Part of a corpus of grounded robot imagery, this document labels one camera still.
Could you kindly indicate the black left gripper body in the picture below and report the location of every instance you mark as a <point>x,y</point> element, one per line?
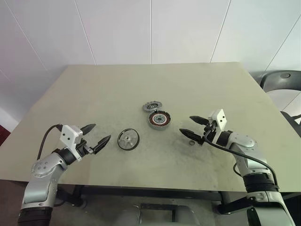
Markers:
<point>82,148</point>

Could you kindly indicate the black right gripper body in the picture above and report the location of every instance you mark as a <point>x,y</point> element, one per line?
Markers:
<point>209,131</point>

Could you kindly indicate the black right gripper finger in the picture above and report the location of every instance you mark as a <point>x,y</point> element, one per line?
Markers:
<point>198,119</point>
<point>190,135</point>

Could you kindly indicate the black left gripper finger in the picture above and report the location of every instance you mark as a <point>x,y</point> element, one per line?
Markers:
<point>102,142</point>
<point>88,128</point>

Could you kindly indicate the silver black-rimmed motor rotor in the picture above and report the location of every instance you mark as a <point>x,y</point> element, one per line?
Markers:
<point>128,139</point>

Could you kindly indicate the grey round motor end plate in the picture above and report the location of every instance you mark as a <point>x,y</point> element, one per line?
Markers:
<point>148,107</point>

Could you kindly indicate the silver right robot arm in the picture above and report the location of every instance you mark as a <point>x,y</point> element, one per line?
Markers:
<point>247,143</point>

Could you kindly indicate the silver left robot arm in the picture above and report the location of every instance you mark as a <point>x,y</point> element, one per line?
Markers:
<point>42,167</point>

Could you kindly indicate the motor stator with copper windings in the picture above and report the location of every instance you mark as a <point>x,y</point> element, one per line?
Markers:
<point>154,117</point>

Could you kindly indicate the dark red object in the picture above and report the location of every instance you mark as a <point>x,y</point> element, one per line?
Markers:
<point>3,136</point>

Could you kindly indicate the grey rounded robot body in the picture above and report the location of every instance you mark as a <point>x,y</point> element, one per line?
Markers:
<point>183,215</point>

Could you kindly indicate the grey folding chair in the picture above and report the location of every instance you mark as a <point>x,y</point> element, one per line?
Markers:
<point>277,80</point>

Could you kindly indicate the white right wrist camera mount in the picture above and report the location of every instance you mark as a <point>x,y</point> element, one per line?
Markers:
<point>221,118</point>

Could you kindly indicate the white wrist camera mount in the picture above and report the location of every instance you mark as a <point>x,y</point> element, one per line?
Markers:
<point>69,135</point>
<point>221,118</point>

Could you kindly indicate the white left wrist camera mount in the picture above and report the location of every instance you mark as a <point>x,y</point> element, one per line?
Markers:
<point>69,135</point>

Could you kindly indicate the black table frame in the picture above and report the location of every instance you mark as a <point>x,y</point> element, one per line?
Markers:
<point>141,191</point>

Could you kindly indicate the black rectangular bracket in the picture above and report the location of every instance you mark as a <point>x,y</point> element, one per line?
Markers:
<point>160,206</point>

